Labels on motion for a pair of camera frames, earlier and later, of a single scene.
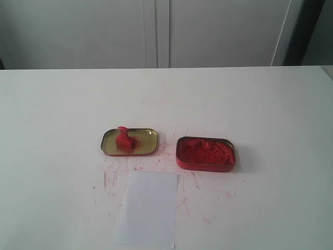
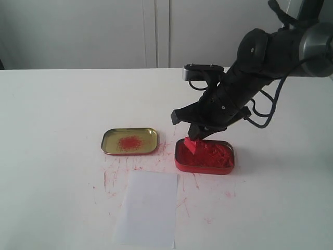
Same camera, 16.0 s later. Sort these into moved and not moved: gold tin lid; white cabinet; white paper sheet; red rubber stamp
Moved: red rubber stamp
Not moved: gold tin lid; white paper sheet; white cabinet
